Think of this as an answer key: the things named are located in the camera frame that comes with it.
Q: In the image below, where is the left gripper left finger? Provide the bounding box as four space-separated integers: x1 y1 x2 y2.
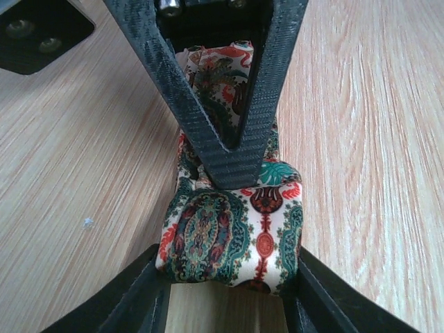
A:
42 244 171 333

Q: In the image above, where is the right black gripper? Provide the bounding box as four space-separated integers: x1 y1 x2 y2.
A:
106 1 307 189

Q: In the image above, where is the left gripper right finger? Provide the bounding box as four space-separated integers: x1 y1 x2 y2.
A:
283 248 417 333

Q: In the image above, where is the floral patterned tie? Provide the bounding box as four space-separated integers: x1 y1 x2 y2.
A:
155 42 303 295

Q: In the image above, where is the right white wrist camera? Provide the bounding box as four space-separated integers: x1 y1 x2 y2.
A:
1 0 96 75

